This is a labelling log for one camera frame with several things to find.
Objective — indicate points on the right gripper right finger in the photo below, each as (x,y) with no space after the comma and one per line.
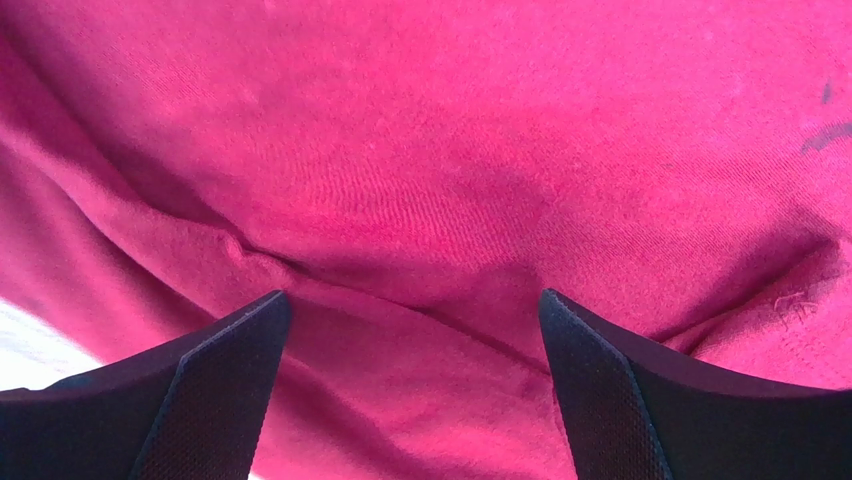
(635,409)

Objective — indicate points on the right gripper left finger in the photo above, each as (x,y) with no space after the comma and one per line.
(191,408)

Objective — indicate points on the dark red t shirt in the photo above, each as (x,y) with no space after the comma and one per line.
(413,174)

